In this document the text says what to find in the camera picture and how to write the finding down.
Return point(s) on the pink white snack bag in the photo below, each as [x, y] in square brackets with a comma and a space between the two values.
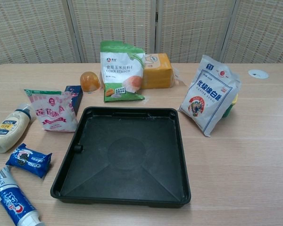
[54, 113]

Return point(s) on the black plastic tray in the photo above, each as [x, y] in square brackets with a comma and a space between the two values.
[122, 164]

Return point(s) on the blue cookie packet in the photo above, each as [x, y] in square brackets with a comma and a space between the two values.
[28, 160]

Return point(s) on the orange wrapped cheese block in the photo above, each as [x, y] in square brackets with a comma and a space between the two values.
[158, 75]

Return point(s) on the green white corn starch bag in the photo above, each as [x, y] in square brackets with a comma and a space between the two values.
[118, 70]

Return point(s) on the orange jelly cup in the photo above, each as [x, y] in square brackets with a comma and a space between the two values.
[89, 82]

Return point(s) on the dark blue carton box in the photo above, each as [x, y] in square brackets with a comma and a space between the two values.
[77, 95]

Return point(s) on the white castor sugar bag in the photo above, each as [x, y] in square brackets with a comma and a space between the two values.
[207, 101]

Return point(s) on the yellow green plastic container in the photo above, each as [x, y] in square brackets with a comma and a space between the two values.
[231, 107]

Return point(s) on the white round table grommet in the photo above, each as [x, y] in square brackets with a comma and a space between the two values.
[261, 75]

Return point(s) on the beige woven folding screen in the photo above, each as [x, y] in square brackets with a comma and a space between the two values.
[37, 28]

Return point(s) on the mayonnaise squeeze bottle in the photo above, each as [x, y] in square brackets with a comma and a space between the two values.
[7, 131]

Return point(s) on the blue white toothpaste tube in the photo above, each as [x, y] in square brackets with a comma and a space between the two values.
[11, 202]

